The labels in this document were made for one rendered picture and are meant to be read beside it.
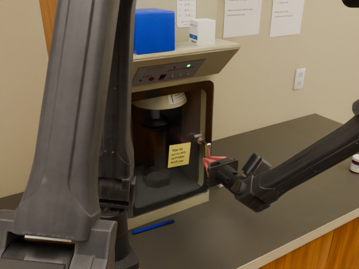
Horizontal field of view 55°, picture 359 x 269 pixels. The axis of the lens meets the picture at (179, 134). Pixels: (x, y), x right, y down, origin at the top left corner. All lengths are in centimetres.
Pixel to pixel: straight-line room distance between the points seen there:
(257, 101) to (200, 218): 85
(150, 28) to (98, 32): 50
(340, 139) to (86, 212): 56
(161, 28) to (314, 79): 143
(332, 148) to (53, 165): 58
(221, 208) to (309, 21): 114
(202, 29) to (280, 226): 66
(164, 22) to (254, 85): 104
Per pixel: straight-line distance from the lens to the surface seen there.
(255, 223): 118
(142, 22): 80
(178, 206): 119
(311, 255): 136
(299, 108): 211
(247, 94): 178
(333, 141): 76
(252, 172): 93
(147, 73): 86
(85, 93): 30
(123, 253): 69
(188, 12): 98
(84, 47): 31
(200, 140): 108
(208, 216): 119
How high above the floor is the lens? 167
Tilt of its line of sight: 25 degrees down
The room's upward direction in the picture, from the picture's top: straight up
